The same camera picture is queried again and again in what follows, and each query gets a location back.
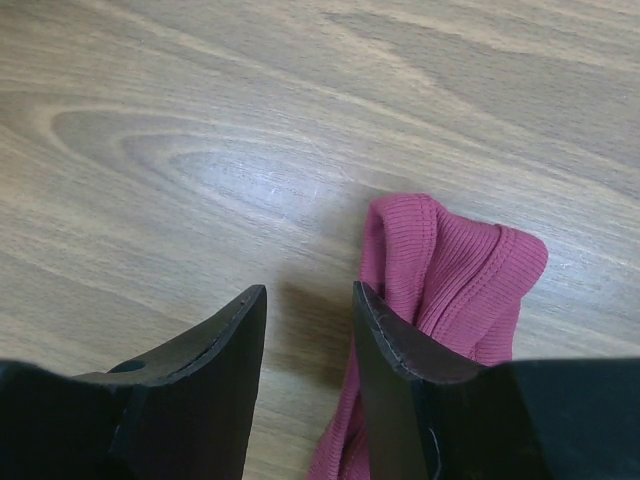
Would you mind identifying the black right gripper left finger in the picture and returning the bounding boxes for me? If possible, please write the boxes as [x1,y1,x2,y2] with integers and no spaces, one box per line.
[1,285,267,479]

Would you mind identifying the red tank top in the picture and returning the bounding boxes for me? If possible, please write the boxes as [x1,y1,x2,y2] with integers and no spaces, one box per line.
[307,194,548,479]

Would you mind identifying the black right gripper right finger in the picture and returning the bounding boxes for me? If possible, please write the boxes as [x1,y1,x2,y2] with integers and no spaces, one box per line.
[353,283,639,479]

